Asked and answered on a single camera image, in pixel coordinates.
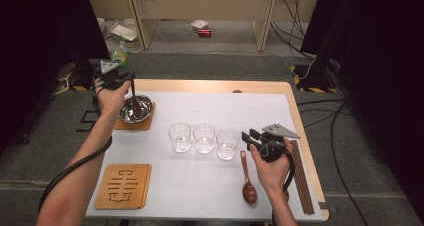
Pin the black stand base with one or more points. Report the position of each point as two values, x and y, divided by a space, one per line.
80 76
316 76

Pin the black curtain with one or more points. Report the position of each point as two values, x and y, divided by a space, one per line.
383 69
40 52

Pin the person's left hand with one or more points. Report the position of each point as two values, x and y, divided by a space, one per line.
111 101

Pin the brown wooden spoon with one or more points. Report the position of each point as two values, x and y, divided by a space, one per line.
249 192
136 111

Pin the green wet wipes packet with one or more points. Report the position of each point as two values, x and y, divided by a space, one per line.
121 56

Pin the stainless steel bowl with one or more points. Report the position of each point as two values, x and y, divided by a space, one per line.
146 107

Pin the white crumpled bag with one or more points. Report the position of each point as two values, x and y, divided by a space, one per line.
200 24

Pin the white flat box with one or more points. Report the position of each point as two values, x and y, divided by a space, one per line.
124 32

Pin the person's right hand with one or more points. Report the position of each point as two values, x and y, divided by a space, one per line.
275 174

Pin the bundle of wooden chopsticks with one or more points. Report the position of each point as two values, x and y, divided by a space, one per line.
305 186

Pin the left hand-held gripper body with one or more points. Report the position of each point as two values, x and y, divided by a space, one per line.
110 77

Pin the beige wooden desk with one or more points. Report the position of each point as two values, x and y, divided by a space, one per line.
142 29

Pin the small red box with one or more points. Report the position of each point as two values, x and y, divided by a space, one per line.
204 33

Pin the clear glass cup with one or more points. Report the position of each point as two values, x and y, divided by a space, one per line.
227 145
180 137
204 139

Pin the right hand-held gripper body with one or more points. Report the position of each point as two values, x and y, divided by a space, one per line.
273 149

